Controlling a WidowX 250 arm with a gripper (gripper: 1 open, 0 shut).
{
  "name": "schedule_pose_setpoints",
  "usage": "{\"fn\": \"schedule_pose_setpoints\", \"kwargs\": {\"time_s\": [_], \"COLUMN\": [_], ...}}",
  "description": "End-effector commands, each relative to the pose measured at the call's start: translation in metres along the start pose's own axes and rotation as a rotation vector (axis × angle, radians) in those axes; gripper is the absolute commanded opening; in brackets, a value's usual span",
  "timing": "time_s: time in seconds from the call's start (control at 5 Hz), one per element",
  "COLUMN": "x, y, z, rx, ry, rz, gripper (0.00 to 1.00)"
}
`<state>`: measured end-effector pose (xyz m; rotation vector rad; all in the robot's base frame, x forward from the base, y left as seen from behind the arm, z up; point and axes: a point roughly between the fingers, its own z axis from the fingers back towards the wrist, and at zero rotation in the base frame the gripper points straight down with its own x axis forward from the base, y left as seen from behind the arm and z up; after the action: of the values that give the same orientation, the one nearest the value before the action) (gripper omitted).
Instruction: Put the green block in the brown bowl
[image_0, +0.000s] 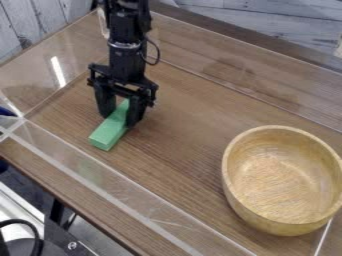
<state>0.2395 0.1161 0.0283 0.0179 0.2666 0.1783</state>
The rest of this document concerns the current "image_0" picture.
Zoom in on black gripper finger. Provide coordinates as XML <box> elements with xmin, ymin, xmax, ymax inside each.
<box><xmin>126</xmin><ymin>96</ymin><xmax>148</xmax><ymax>128</ymax></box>
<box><xmin>94</xmin><ymin>83</ymin><xmax>116</xmax><ymax>118</ymax></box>

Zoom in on black table leg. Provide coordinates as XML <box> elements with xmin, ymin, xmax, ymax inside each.
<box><xmin>49</xmin><ymin>199</ymin><xmax>65</xmax><ymax>225</ymax></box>

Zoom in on clear acrylic barrier walls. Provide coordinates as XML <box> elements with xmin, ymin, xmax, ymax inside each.
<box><xmin>0</xmin><ymin>3</ymin><xmax>342</xmax><ymax>256</ymax></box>

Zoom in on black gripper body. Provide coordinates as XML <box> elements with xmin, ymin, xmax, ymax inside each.
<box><xmin>88</xmin><ymin>40</ymin><xmax>159</xmax><ymax>107</ymax></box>

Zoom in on brown wooden bowl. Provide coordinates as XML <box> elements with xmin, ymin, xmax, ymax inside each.
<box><xmin>222</xmin><ymin>125</ymin><xmax>342</xmax><ymax>237</ymax></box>

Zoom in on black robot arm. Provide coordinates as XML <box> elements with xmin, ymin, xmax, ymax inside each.
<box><xmin>88</xmin><ymin>0</ymin><xmax>159</xmax><ymax>128</ymax></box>

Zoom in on green rectangular block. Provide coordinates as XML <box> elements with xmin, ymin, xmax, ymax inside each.
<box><xmin>88</xmin><ymin>100</ymin><xmax>130</xmax><ymax>151</ymax></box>

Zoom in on blue object at edge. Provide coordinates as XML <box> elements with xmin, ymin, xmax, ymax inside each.
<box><xmin>0</xmin><ymin>106</ymin><xmax>17</xmax><ymax>117</ymax></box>

